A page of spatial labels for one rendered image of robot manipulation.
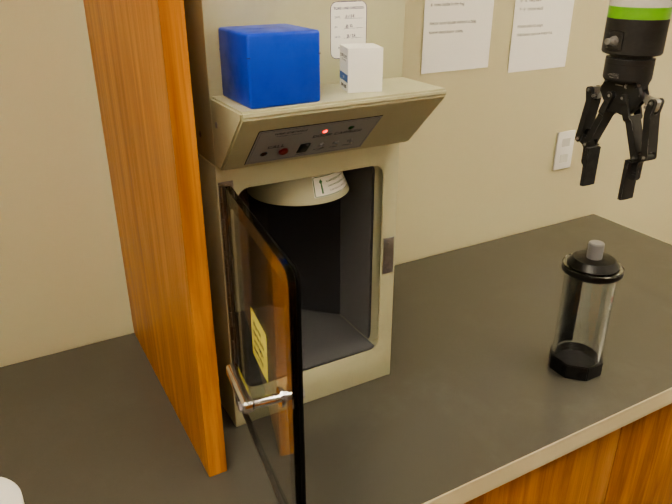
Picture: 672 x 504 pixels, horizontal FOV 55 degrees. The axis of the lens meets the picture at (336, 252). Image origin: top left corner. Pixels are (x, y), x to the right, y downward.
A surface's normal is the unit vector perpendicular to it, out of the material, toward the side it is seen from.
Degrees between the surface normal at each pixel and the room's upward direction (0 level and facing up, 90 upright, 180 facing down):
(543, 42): 90
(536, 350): 0
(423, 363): 0
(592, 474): 90
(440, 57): 90
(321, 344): 0
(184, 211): 90
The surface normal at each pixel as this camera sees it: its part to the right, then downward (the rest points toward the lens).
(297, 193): 0.07, 0.02
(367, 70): 0.22, 0.41
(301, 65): 0.49, 0.37
